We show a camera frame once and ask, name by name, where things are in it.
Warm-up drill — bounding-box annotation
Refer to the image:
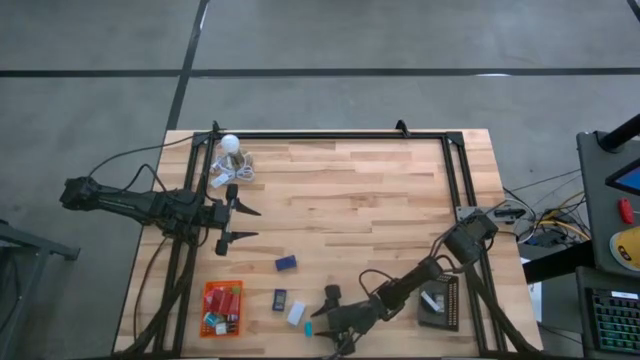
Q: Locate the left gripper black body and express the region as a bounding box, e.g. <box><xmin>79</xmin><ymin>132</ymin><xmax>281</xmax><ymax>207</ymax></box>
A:
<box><xmin>201</xmin><ymin>183</ymin><xmax>240</xmax><ymax>258</ymax></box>

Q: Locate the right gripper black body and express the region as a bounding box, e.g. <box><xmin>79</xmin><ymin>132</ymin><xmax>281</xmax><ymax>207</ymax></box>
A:
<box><xmin>323</xmin><ymin>283</ymin><xmax>387</xmax><ymax>358</ymax></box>

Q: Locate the orange plastic basket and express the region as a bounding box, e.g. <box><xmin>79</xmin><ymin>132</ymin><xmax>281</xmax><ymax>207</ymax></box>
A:
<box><xmin>200</xmin><ymin>279</ymin><xmax>245</xmax><ymax>339</ymax></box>

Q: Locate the red rectangular box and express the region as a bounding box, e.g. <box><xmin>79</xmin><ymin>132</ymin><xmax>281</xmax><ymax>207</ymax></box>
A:
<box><xmin>206</xmin><ymin>288</ymin><xmax>225</xmax><ymax>314</ymax></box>

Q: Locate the white plastic tray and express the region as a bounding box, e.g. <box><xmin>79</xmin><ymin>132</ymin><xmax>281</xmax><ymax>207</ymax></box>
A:
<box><xmin>421</xmin><ymin>291</ymin><xmax>447</xmax><ymax>314</ymax></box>

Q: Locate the pale lavender eraser block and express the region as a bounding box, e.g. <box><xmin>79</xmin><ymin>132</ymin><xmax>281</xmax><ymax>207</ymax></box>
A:
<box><xmin>286</xmin><ymin>300</ymin><xmax>307</xmax><ymax>327</ymax></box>

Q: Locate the wooden lamp base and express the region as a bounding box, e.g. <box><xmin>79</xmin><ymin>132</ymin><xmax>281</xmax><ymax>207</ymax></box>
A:
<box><xmin>225</xmin><ymin>150</ymin><xmax>247</xmax><ymax>171</ymax></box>

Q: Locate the white light bulb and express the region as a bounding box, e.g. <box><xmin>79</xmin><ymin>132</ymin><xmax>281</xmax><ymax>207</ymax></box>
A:
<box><xmin>220</xmin><ymin>133</ymin><xmax>241</xmax><ymax>155</ymax></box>

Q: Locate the black plastic basket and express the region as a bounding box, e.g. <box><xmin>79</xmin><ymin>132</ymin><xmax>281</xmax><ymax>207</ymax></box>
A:
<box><xmin>417</xmin><ymin>272</ymin><xmax>461</xmax><ymax>333</ymax></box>

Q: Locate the white floor box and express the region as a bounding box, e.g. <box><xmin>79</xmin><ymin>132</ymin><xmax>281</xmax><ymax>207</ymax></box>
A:
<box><xmin>527</xmin><ymin>282</ymin><xmax>544</xmax><ymax>324</ymax></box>

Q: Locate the grey metal cart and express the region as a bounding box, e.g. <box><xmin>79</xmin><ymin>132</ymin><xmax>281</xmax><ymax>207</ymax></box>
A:
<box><xmin>0</xmin><ymin>219</ymin><xmax>81</xmax><ymax>360</ymax></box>

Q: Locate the backlit black keyboard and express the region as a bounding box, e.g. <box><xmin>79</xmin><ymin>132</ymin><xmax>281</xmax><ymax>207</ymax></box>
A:
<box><xmin>589</xmin><ymin>288</ymin><xmax>640</xmax><ymax>355</ymax></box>

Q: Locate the grey operator desk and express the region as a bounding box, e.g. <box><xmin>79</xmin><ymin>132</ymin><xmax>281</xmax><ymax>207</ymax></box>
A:
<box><xmin>574</xmin><ymin>128</ymin><xmax>640</xmax><ymax>360</ymax></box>

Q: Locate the red object on desk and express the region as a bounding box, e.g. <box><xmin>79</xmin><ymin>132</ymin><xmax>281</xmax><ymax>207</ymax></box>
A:
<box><xmin>618</xmin><ymin>198</ymin><xmax>635</xmax><ymax>226</ymax></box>

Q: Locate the tablet with blue screen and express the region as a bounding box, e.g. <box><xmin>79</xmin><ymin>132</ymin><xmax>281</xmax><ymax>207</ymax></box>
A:
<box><xmin>604</xmin><ymin>158</ymin><xmax>640</xmax><ymax>197</ymax></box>

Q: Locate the black desk pole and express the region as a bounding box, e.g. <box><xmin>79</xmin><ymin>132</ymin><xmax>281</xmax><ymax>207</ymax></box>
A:
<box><xmin>597</xmin><ymin>113</ymin><xmax>640</xmax><ymax>154</ymax></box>

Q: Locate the orange brown cable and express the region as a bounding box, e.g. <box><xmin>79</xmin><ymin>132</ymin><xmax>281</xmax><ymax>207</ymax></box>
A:
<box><xmin>130</xmin><ymin>234</ymin><xmax>171</xmax><ymax>346</ymax></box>

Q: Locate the black aluminium table frame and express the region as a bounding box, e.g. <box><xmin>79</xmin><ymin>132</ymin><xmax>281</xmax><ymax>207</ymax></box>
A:
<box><xmin>117</xmin><ymin>119</ymin><xmax>539</xmax><ymax>359</ymax></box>

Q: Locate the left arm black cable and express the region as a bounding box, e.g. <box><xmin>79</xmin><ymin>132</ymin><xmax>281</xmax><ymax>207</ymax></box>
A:
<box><xmin>87</xmin><ymin>135</ymin><xmax>211</xmax><ymax>201</ymax></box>

